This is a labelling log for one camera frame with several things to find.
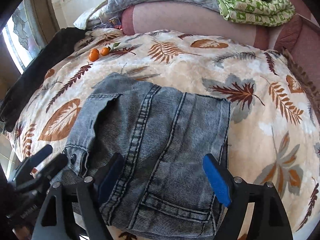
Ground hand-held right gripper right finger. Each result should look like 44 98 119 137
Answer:
202 154 293 240

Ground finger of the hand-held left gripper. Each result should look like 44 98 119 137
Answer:
14 144 53 174
15 153 68 193

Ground brown ruffled cloth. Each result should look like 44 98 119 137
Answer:
282 49 320 110

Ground patterned glass window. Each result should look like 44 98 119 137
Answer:
2 0 49 74

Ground green patterned quilt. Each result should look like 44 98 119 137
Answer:
206 0 295 27

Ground white pillow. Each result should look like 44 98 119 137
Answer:
73 5 110 30

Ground grey denim pants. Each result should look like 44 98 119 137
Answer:
58 72 231 240

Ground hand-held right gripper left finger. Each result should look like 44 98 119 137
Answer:
32 152 125 240

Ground mauve sofa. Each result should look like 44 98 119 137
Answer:
121 0 320 80

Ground leaf-printed plush blanket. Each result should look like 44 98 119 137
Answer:
7 29 320 240

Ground black cloth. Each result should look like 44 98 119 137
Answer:
0 27 88 132

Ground colourful packet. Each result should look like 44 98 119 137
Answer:
106 17 123 30

